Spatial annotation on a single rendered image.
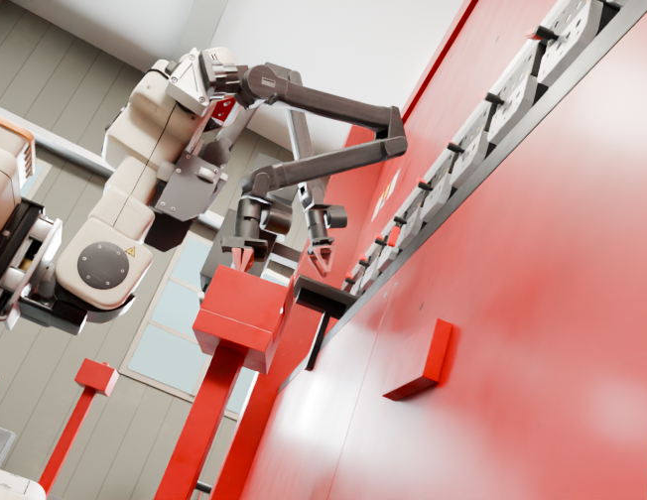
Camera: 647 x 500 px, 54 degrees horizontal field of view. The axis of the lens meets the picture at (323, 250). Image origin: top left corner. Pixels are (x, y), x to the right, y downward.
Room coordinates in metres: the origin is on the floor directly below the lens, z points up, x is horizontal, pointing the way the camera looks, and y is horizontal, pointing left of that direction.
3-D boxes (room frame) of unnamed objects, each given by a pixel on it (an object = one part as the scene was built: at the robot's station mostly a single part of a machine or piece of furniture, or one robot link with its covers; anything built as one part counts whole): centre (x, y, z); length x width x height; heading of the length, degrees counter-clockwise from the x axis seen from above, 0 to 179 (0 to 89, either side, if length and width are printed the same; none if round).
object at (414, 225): (1.58, -0.24, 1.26); 0.15 x 0.09 x 0.17; 4
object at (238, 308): (1.36, 0.11, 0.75); 0.20 x 0.16 x 0.18; 176
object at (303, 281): (1.75, -0.09, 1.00); 0.26 x 0.18 x 0.01; 94
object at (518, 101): (0.98, -0.29, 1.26); 0.15 x 0.09 x 0.17; 4
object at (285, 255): (3.03, 0.13, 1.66); 0.40 x 0.24 x 0.07; 4
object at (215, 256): (2.93, 0.43, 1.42); 0.45 x 0.12 x 0.36; 0
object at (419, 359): (0.72, -0.15, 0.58); 0.15 x 0.02 x 0.07; 4
